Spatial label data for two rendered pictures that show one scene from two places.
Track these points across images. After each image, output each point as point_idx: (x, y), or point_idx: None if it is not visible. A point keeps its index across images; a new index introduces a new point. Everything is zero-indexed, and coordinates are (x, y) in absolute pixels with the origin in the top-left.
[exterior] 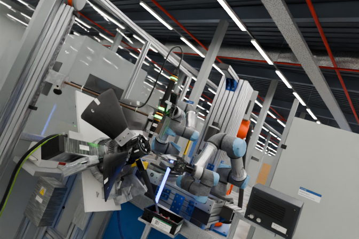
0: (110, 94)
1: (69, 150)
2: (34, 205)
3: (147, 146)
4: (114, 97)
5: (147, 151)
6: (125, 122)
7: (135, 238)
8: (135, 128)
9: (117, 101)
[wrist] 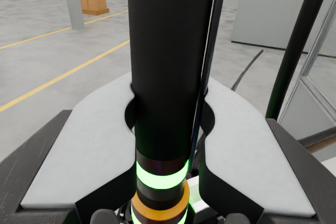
0: (249, 63)
1: (201, 129)
2: None
3: (129, 220)
4: (244, 70)
5: (123, 223)
6: (202, 133)
7: None
8: (222, 220)
9: (237, 80)
